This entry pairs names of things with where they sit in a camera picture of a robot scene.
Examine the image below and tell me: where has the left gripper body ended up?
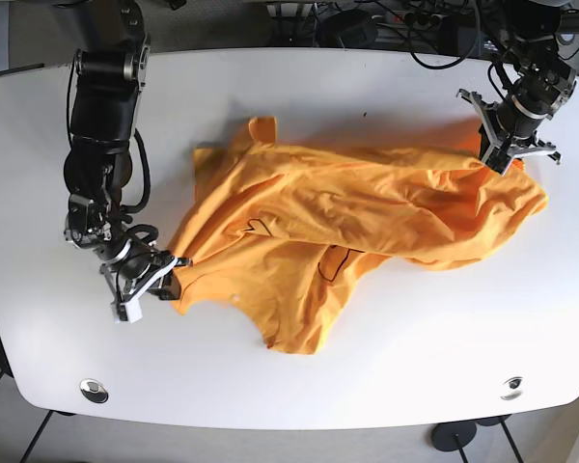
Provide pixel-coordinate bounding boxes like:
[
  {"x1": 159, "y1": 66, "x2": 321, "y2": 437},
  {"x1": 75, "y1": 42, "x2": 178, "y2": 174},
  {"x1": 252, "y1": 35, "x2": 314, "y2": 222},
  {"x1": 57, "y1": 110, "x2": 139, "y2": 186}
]
[{"x1": 457, "y1": 45, "x2": 576, "y2": 163}]

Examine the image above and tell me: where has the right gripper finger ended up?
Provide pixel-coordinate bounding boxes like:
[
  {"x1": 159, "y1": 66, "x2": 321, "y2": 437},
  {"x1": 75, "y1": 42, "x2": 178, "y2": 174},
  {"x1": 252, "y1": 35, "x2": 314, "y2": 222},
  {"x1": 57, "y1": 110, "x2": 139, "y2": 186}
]
[{"x1": 149, "y1": 272, "x2": 181, "y2": 301}]

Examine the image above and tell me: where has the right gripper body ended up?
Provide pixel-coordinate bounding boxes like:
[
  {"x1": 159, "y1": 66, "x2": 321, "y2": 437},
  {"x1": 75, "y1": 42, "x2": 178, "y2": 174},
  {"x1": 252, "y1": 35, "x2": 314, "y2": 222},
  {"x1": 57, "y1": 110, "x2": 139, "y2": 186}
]
[{"x1": 64, "y1": 194, "x2": 192, "y2": 302}]

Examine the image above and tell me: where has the yellow printed T-shirt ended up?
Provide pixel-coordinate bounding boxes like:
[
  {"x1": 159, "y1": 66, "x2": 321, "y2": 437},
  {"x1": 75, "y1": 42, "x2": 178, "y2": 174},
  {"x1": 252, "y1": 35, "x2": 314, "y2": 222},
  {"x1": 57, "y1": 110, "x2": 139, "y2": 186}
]
[{"x1": 170, "y1": 118, "x2": 548, "y2": 355}]

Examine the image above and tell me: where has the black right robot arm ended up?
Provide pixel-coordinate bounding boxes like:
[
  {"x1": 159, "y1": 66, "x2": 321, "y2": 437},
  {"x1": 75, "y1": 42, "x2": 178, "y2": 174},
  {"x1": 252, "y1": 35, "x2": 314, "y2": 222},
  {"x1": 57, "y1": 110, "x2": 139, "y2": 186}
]
[{"x1": 52, "y1": 1, "x2": 191, "y2": 322}]

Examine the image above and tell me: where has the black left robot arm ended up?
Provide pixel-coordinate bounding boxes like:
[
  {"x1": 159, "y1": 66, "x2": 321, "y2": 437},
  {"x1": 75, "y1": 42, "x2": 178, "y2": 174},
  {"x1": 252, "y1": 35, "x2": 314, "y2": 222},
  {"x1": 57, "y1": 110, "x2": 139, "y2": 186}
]
[{"x1": 410, "y1": 1, "x2": 576, "y2": 175}]

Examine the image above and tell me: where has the left chrome table grommet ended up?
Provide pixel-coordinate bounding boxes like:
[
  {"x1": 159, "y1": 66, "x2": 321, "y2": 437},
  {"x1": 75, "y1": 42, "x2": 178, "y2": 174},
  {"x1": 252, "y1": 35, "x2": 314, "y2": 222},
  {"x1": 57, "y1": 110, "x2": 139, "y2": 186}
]
[{"x1": 79, "y1": 378, "x2": 109, "y2": 404}]

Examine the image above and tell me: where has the chrome table grommet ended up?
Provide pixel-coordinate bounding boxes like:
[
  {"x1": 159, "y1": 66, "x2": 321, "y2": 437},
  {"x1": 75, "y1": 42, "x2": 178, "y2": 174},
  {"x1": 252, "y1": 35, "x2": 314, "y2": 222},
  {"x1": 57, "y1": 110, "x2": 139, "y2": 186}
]
[
  {"x1": 499, "y1": 376, "x2": 524, "y2": 401},
  {"x1": 79, "y1": 378, "x2": 109, "y2": 404}
]

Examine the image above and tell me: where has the black power adapter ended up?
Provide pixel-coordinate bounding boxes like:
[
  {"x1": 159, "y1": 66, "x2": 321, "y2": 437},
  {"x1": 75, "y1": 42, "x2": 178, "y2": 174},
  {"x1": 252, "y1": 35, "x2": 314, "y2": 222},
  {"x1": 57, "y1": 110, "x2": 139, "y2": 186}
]
[{"x1": 316, "y1": 9, "x2": 378, "y2": 48}]

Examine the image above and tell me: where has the right chrome table grommet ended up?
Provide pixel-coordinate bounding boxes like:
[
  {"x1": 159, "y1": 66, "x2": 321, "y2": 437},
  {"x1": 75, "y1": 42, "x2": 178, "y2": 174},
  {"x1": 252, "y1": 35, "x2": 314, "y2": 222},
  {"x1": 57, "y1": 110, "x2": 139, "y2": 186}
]
[{"x1": 499, "y1": 376, "x2": 524, "y2": 401}]

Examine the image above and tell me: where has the black round stand base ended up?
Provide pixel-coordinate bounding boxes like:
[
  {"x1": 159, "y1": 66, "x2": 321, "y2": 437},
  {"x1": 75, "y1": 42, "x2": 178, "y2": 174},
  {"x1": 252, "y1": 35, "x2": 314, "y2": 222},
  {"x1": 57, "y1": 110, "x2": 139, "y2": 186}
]
[{"x1": 430, "y1": 421, "x2": 477, "y2": 452}]

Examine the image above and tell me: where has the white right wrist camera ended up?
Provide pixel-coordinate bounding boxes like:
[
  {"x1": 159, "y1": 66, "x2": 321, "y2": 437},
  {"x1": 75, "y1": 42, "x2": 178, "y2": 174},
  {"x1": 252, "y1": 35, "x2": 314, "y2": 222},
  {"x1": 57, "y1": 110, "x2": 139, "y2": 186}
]
[{"x1": 111, "y1": 299, "x2": 143, "y2": 323}]

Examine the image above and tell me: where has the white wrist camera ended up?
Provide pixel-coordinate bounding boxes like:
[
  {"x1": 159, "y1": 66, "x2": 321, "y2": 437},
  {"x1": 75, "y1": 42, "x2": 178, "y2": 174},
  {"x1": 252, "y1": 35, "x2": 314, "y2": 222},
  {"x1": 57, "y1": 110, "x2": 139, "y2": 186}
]
[
  {"x1": 111, "y1": 299, "x2": 143, "y2": 323},
  {"x1": 481, "y1": 147, "x2": 513, "y2": 175}
]

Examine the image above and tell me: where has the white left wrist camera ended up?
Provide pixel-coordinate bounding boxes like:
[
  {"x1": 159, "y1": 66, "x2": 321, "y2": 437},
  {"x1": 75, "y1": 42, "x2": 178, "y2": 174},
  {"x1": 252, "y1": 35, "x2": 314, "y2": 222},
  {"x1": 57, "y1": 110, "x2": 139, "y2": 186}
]
[{"x1": 481, "y1": 147, "x2": 513, "y2": 175}]

